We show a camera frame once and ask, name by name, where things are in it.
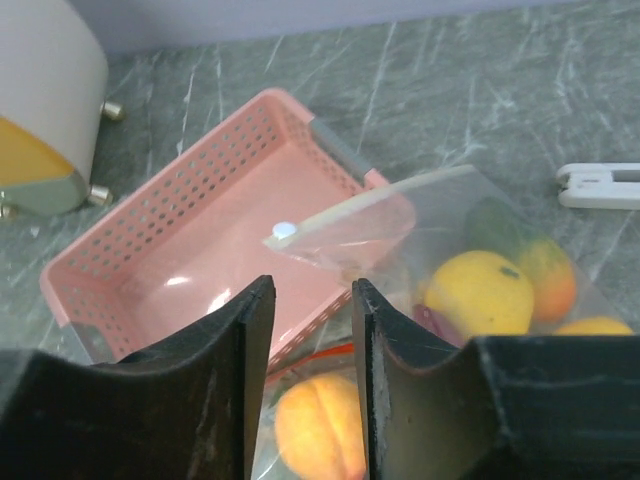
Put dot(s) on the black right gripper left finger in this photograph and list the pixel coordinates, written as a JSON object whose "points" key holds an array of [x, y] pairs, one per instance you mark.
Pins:
{"points": [[186, 407]]}

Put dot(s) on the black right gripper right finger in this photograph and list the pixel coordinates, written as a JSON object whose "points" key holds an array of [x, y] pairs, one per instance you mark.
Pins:
{"points": [[500, 407]]}

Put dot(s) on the clear red-zip bag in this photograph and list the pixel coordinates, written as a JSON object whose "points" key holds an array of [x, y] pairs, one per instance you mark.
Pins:
{"points": [[328, 349]]}

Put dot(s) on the fake yellow peach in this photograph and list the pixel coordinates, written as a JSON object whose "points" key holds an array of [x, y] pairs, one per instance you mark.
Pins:
{"points": [[318, 429]]}

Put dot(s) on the clear white-slider zip bag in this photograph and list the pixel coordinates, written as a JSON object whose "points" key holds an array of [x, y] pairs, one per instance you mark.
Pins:
{"points": [[451, 251]]}

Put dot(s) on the fake purple onion slice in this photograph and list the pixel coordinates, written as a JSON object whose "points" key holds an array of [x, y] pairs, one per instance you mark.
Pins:
{"points": [[437, 324]]}

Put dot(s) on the fake yellow bell pepper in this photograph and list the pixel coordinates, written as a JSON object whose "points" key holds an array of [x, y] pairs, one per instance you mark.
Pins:
{"points": [[481, 293]]}

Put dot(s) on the fake yellow lemon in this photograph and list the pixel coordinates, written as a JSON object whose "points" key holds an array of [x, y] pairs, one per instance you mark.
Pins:
{"points": [[597, 326]]}

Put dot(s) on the fake green orange mango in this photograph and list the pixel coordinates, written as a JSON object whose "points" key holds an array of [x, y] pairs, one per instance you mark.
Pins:
{"points": [[493, 225]]}

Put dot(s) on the pink perforated plastic basket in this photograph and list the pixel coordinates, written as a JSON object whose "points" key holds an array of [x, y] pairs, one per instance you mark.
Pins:
{"points": [[192, 237]]}

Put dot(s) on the white plastic clip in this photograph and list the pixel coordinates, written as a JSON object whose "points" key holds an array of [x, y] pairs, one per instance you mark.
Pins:
{"points": [[612, 186]]}

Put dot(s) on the round pastel mini drawer cabinet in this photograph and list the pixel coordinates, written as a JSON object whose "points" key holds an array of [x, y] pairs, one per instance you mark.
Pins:
{"points": [[53, 96]]}

